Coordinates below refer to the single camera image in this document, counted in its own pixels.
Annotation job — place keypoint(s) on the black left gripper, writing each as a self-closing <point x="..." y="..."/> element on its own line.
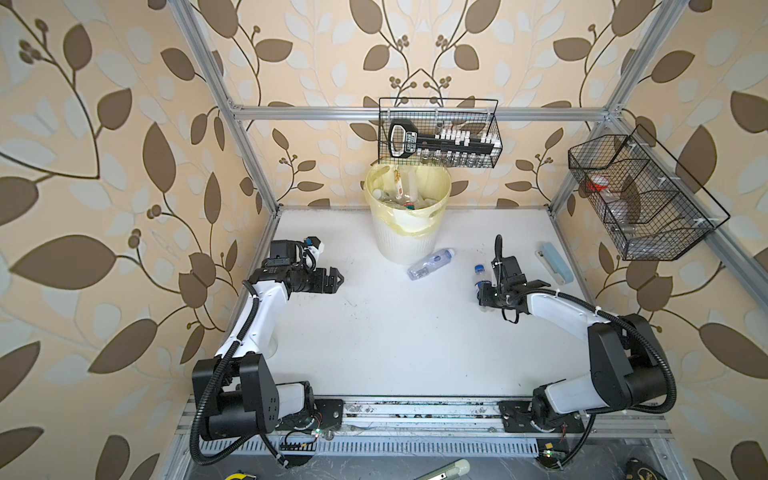
<point x="329" y="285"/>

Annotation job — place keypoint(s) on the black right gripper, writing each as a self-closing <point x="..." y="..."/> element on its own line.
<point x="484" y="290"/>

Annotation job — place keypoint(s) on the clear bottle blue label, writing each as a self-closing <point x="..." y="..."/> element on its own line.
<point x="482" y="281"/>

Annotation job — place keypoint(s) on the capless bottle green red label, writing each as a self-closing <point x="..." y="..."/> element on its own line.
<point x="406" y="187"/>

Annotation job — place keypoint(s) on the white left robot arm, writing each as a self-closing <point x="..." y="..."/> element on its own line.
<point x="236" y="396"/>

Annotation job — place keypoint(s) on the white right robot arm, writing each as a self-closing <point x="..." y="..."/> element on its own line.
<point x="628" y="369"/>

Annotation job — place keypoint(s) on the white ribbed trash bin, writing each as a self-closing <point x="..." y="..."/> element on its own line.
<point x="404" y="236"/>

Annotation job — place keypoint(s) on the yellow bin liner bag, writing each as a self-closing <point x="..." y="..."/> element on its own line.
<point x="434" y="185"/>

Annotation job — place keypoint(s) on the red capped jar in basket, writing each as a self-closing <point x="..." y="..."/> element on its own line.
<point x="596" y="183"/>

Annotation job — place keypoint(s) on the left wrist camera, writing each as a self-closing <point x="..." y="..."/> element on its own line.
<point x="313" y="247"/>

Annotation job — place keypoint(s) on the metal base rail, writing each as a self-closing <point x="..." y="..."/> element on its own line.
<point x="442" y="415"/>

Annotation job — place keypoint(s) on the black wire basket right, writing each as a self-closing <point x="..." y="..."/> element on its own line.
<point x="656" y="208"/>

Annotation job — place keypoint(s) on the black wire basket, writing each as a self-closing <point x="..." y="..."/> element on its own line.
<point x="656" y="208"/>
<point x="475" y="115"/>

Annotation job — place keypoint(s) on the black wire basket back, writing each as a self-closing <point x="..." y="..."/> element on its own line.
<point x="475" y="115"/>

